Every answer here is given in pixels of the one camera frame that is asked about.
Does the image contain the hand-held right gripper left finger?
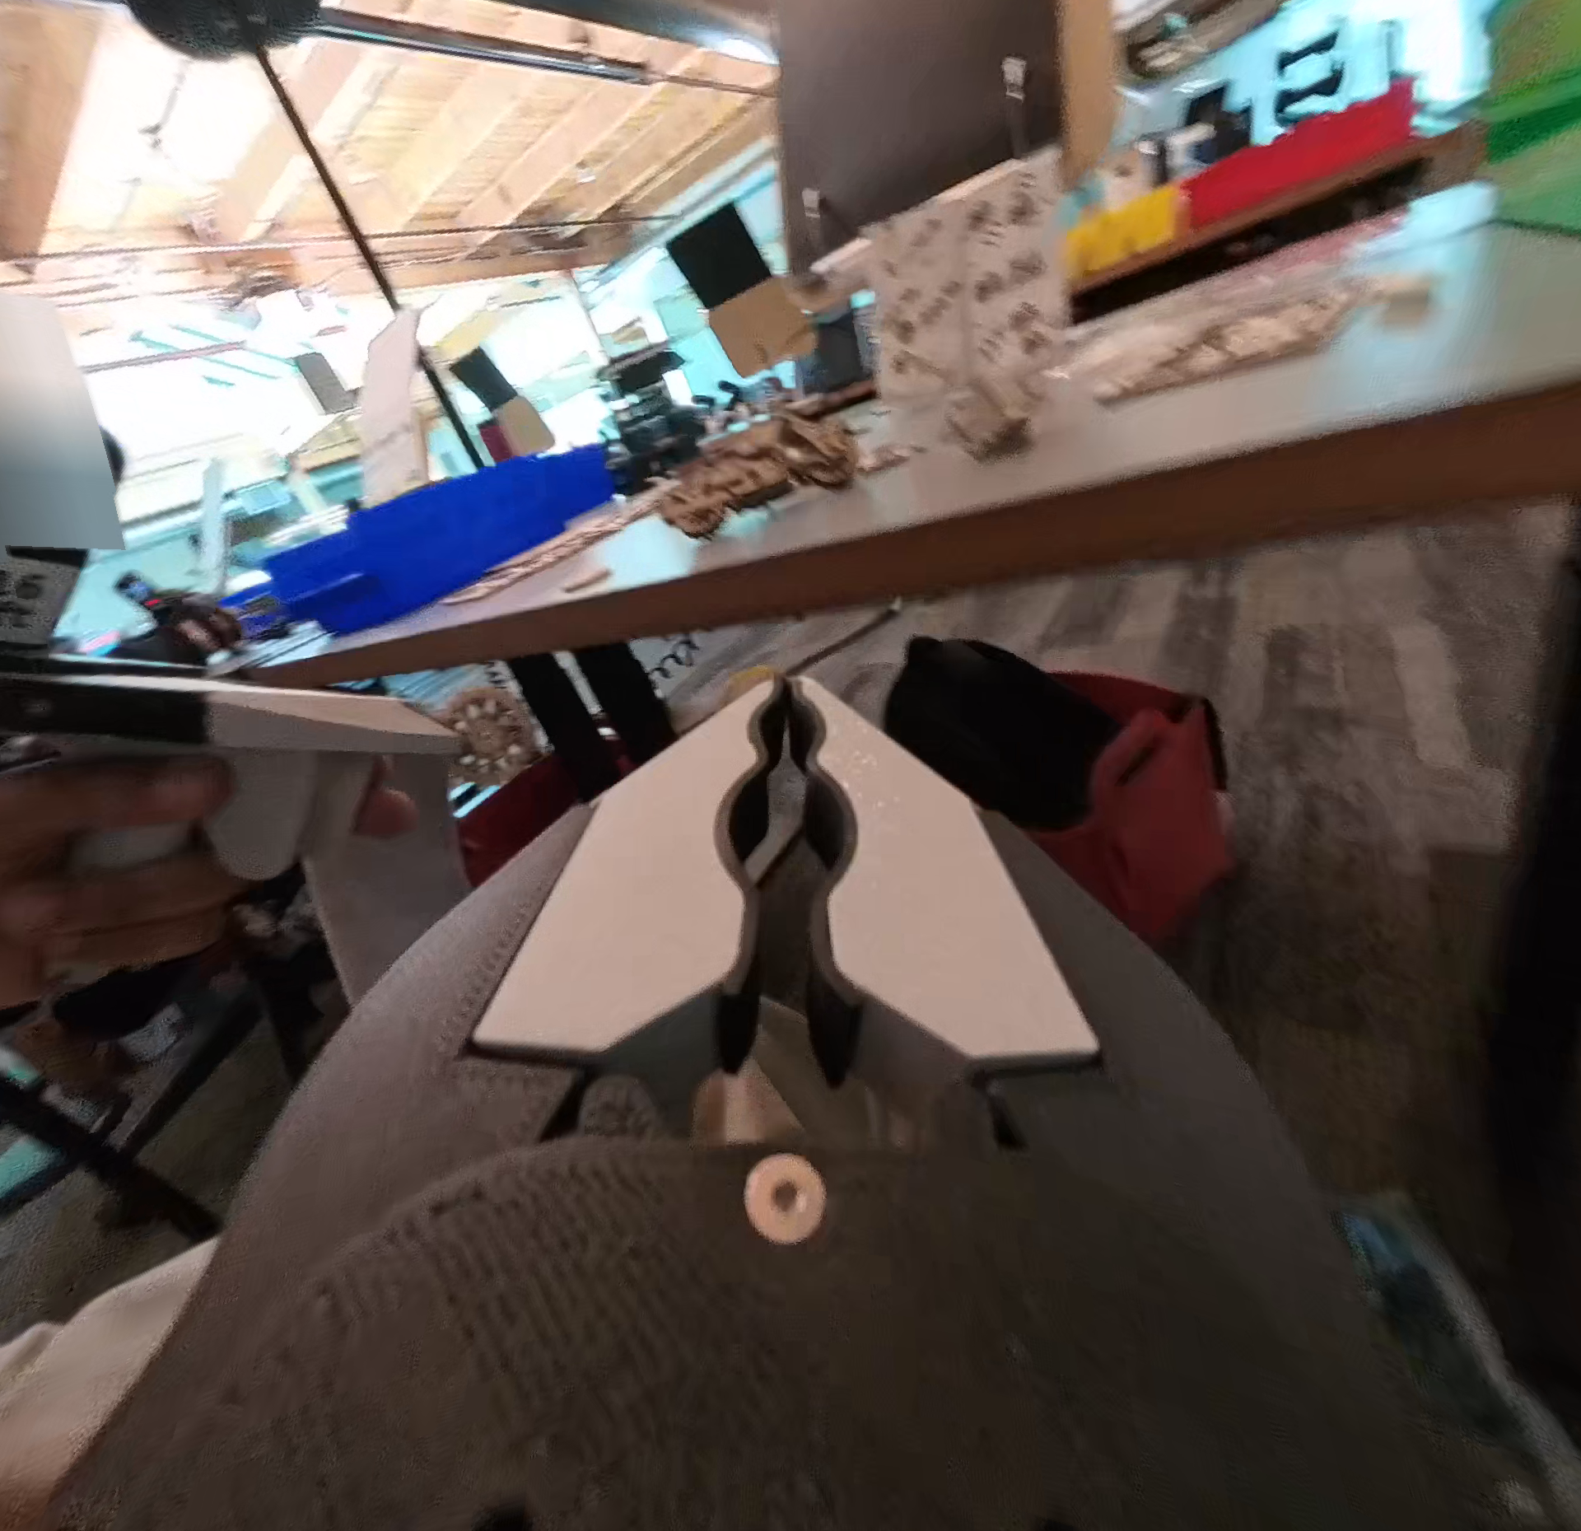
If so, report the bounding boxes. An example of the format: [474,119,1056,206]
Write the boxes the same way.
[470,678,793,1084]

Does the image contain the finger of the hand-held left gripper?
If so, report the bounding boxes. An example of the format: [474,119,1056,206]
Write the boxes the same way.
[201,675,467,756]
[301,749,476,1004]

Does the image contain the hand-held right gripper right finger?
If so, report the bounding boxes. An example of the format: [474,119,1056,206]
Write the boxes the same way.
[789,675,1103,1085]

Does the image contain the black desk leg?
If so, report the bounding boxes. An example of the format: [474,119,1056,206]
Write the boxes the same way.
[510,644,678,769]

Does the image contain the grey desk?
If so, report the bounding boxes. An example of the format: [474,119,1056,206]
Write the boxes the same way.
[238,182,1581,695]

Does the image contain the person's left hand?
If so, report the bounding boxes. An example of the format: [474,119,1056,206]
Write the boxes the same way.
[0,752,425,1015]

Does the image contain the blue plastic bin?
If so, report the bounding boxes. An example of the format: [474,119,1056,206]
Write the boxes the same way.
[264,441,622,638]

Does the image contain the flat wooden parts sheet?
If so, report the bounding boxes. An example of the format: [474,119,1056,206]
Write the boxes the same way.
[443,490,672,608]

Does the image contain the black lamp pole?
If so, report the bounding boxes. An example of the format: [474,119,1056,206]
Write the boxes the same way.
[251,45,491,472]

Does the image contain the pile of wooden puzzle pieces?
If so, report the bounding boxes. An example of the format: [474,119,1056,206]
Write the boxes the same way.
[652,398,863,534]

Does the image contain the black and brown cardboard flap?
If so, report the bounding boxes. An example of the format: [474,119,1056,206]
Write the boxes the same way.
[665,200,820,374]

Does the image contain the person's khaki pants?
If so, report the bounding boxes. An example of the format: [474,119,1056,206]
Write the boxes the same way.
[0,1235,227,1531]

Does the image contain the laser-cut wooden puzzle sheet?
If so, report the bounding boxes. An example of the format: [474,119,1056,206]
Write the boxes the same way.
[1091,280,1364,404]

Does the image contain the yellow plastic bin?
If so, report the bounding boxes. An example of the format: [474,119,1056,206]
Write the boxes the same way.
[1062,182,1190,280]

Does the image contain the red plastic bin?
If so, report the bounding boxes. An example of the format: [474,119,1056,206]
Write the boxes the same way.
[1177,76,1425,231]

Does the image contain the green plastic bin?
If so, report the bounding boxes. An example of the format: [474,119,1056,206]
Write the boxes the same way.
[1480,0,1581,237]

